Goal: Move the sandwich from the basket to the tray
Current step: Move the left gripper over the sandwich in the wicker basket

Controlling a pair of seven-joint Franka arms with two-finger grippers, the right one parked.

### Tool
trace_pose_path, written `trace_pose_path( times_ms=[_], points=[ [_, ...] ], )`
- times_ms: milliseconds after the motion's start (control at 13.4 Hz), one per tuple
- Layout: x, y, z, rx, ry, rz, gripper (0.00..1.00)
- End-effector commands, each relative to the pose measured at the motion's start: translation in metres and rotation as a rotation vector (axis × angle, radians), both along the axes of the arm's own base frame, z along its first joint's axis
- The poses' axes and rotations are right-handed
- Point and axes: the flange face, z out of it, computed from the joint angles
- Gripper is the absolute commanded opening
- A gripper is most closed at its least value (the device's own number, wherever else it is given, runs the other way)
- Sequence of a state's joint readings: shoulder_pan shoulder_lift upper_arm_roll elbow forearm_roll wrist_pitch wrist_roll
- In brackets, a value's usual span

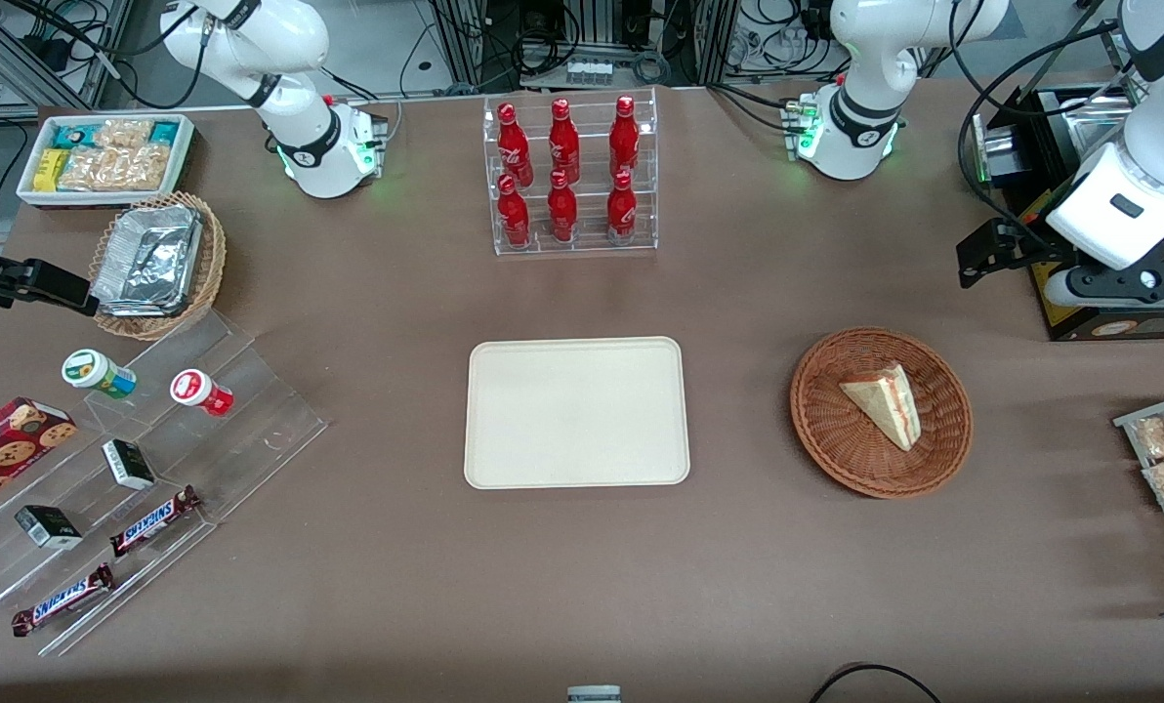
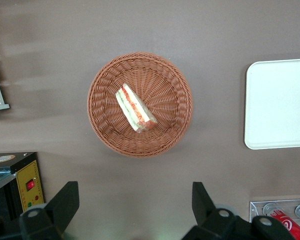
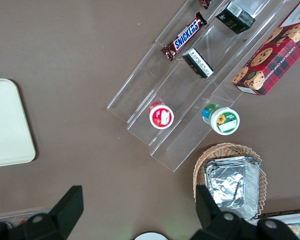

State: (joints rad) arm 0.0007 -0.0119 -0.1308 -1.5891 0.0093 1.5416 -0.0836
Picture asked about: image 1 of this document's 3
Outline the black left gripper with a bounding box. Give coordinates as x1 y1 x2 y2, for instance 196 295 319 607
956 216 1164 294

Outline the triangular sandwich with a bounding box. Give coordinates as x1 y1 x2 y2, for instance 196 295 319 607
838 361 923 453

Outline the light wicker basket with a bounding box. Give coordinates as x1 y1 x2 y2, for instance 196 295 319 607
88 190 228 342

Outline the brown wicker basket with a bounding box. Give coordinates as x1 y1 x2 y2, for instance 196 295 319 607
789 326 975 500

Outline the cream plastic tray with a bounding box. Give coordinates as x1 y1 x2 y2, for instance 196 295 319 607
463 336 691 490

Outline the green lid snack can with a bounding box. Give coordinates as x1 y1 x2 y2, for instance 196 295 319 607
62 349 139 400

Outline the silver foil container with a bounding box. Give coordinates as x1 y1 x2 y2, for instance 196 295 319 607
91 204 204 317

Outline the black food warmer appliance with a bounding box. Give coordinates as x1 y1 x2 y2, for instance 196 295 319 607
1007 83 1164 342

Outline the yellow snack packet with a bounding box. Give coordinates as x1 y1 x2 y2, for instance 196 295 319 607
32 147 69 193

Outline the large clear cracker bag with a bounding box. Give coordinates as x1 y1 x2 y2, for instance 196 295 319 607
57 144 174 193

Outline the small clear cracker bag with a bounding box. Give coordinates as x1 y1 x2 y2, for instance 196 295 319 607
93 117 154 151

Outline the red cookie box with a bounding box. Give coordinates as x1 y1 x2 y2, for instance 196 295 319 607
0 395 78 519

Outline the steel warmer pan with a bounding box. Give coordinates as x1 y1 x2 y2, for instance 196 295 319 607
1060 96 1144 149

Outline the red lid snack can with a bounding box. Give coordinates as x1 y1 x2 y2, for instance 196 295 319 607
169 368 235 418

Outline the white plastic snack bin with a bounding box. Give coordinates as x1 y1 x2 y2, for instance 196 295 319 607
17 113 196 209

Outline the small black box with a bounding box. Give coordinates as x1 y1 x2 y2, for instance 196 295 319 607
101 438 157 492
13 504 84 551

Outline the clear acrylic stepped stand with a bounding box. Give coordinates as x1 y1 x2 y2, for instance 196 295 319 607
0 310 330 658

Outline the Snickers chocolate bar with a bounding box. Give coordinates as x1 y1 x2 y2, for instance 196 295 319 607
10 562 117 639
109 484 203 558

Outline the red cola bottle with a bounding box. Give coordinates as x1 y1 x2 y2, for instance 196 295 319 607
608 94 641 183
496 174 533 249
548 97 582 186
546 169 580 244
496 102 535 188
605 170 639 244

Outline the clear acrylic bottle rack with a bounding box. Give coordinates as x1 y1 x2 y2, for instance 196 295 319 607
481 86 660 258

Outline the aluminium equipment rack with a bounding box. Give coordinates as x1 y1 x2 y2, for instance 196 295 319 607
429 0 741 91

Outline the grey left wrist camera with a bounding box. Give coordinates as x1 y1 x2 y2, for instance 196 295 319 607
1045 269 1164 310

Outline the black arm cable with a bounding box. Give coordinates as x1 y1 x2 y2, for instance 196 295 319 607
951 18 1130 257

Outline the aluminium frame cart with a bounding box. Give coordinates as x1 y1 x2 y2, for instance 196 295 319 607
0 0 136 113

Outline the black cable loop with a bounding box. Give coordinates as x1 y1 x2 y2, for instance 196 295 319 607
808 663 944 703

